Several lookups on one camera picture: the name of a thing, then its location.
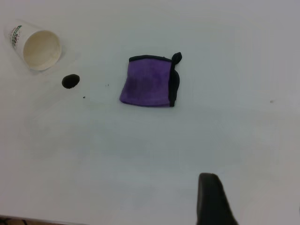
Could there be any purple cloth black trim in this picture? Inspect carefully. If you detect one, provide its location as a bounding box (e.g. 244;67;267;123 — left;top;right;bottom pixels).
119;52;183;108

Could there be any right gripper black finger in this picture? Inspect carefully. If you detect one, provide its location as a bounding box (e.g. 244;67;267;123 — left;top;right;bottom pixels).
196;172;240;225

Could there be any white paper cup green print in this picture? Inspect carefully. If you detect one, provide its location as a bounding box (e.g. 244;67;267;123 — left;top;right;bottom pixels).
3;18;63;72

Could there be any small black lump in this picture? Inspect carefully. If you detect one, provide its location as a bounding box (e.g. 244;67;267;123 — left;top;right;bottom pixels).
61;74;81;90

